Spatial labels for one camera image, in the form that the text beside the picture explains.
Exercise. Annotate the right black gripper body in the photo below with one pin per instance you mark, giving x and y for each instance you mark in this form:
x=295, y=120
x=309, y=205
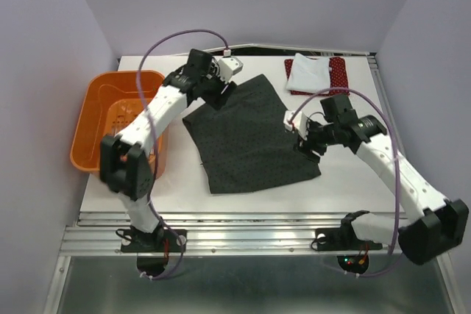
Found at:
x=319, y=137

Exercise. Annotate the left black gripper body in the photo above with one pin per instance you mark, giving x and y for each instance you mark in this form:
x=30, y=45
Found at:
x=213, y=90

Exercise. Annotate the white skirt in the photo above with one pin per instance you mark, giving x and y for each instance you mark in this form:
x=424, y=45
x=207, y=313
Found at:
x=309, y=75

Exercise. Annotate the dark grey dotted skirt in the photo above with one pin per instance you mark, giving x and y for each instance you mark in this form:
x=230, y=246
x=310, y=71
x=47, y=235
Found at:
x=243, y=146

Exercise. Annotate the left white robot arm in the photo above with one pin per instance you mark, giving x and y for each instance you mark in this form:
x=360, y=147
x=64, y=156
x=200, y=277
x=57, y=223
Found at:
x=124, y=165

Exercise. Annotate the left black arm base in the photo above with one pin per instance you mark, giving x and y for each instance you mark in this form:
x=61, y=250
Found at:
x=134, y=241

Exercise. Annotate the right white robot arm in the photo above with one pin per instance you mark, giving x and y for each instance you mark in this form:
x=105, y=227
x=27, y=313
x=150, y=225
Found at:
x=425, y=224

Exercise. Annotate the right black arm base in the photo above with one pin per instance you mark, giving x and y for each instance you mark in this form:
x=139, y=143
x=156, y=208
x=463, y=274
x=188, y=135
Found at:
x=343, y=238

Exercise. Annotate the orange plastic bin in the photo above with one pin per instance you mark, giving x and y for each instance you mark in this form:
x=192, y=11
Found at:
x=111, y=103

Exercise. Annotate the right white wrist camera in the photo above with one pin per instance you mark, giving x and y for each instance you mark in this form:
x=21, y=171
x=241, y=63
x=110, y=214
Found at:
x=296, y=123

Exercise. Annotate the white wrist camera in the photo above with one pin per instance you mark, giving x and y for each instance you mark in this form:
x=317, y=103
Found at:
x=229, y=67
x=296, y=123

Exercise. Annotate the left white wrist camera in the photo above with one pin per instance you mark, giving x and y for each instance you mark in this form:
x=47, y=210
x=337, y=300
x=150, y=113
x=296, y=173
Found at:
x=229, y=67

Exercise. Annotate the aluminium mounting rail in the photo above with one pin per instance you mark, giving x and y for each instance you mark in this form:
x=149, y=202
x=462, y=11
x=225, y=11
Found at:
x=208, y=234

